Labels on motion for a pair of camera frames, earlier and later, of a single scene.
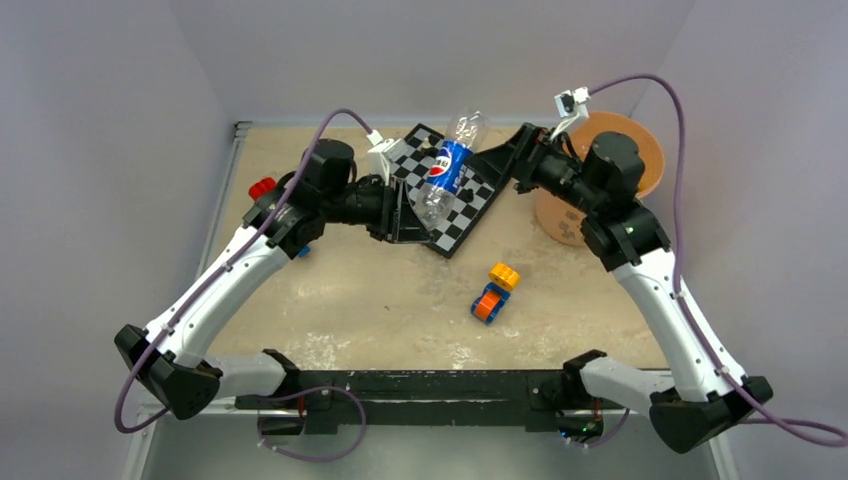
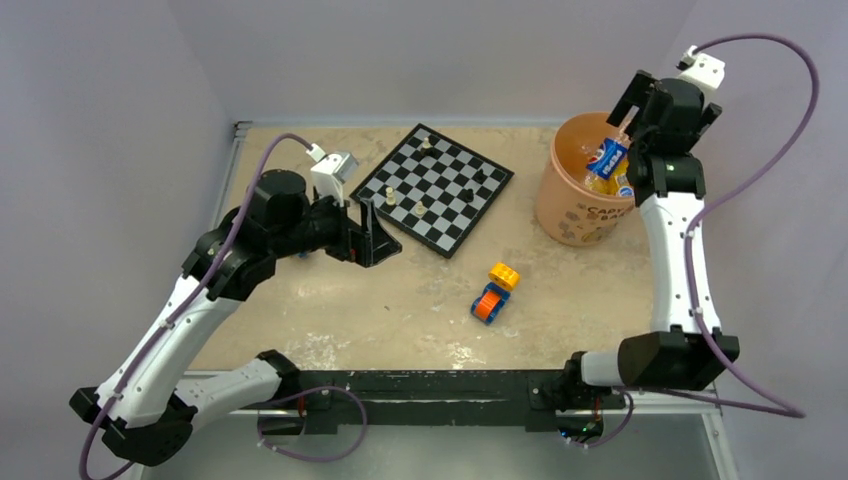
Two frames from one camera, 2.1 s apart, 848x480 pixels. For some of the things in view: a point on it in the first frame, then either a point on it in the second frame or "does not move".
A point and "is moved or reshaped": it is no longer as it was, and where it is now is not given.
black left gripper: [396, 221] to [376, 241]
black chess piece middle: [466, 194] does not move
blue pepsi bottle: [447, 167] is moved or reshaped
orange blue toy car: [486, 307] does not move
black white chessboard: [411, 162] does not move
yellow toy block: [503, 275] does not move
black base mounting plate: [413, 397] does not move
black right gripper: [531, 147] to [642, 89]
